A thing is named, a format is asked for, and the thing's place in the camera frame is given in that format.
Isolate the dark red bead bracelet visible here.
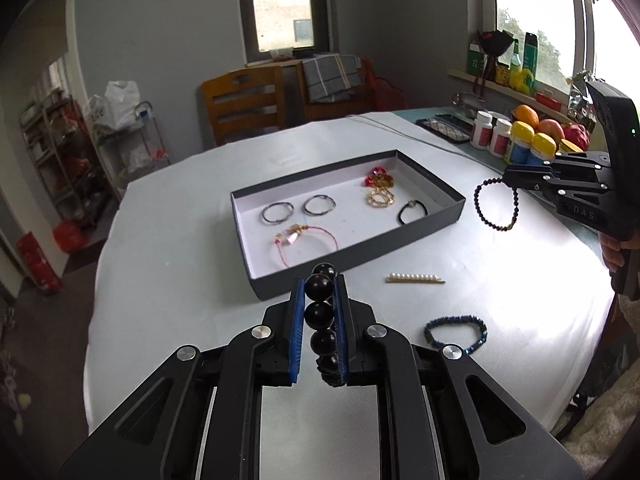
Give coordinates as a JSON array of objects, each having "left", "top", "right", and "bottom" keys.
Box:
[{"left": 473, "top": 176, "right": 521, "bottom": 232}]

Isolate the large black bead bracelet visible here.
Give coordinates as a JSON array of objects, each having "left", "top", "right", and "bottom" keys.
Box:
[{"left": 302, "top": 262, "right": 344, "bottom": 387}]

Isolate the silver metal bangle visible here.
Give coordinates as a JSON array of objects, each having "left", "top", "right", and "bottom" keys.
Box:
[
  {"left": 302, "top": 194, "right": 336, "bottom": 217},
  {"left": 260, "top": 202, "right": 295, "bottom": 226}
]

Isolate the gold pearl ring brooch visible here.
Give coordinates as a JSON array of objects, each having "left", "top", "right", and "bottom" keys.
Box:
[{"left": 367, "top": 188, "right": 395, "bottom": 208}]

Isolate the dark grey jewelry box tray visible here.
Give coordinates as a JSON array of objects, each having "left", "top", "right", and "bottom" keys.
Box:
[{"left": 231, "top": 150, "right": 465, "bottom": 300}]

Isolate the red bead gold jewelry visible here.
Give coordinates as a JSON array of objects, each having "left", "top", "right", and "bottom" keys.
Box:
[{"left": 364, "top": 166, "right": 394, "bottom": 190}]

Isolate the person right hand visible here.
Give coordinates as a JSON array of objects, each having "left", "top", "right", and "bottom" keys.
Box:
[{"left": 599, "top": 232, "right": 640, "bottom": 272}]

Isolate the yellow cap blue bottle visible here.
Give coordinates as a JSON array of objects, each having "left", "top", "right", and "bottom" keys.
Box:
[{"left": 503, "top": 120, "right": 535, "bottom": 165}]

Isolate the orange fruit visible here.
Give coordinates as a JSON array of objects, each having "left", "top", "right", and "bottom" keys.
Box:
[{"left": 512, "top": 104, "right": 539, "bottom": 130}]

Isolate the white red label bottle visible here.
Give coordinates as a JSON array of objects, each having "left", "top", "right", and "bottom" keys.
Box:
[{"left": 471, "top": 110, "right": 494, "bottom": 150}]

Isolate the pearl gold hair clip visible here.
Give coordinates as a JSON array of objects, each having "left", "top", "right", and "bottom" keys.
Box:
[{"left": 385, "top": 273, "right": 446, "bottom": 285}]

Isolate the black patterned tray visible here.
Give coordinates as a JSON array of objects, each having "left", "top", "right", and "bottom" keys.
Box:
[{"left": 416, "top": 114, "right": 473, "bottom": 144}]

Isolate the green bottle on sill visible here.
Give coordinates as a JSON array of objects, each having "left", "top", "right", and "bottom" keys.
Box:
[{"left": 523, "top": 32, "right": 538, "bottom": 78}]

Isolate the grey plaid folded cloth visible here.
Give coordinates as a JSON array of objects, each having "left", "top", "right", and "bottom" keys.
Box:
[{"left": 302, "top": 53, "right": 362, "bottom": 103}]

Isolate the wooden chair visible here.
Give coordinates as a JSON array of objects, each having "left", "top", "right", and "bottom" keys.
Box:
[{"left": 200, "top": 66, "right": 286, "bottom": 146}]

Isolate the small metal cart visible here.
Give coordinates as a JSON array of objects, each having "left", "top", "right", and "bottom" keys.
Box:
[{"left": 105, "top": 101, "right": 171, "bottom": 186}]

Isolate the red bag on floor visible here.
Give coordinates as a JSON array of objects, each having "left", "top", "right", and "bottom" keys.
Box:
[{"left": 16, "top": 232, "right": 63, "bottom": 294}]

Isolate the white plastic bag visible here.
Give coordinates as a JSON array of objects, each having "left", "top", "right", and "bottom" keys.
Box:
[{"left": 84, "top": 80, "right": 141, "bottom": 131}]

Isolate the metal storage shelf rack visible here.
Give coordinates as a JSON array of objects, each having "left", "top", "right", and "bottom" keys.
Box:
[{"left": 20, "top": 88, "right": 111, "bottom": 228}]

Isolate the pink cord tassel bracelet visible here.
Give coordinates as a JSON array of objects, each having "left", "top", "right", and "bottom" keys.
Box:
[{"left": 272, "top": 223, "right": 340, "bottom": 270}]

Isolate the black elastic hair tie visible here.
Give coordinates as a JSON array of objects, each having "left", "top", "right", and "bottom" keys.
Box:
[{"left": 397, "top": 199, "right": 430, "bottom": 227}]

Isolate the blue bead bracelet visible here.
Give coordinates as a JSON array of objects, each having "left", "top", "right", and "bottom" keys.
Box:
[{"left": 423, "top": 314, "right": 490, "bottom": 356}]

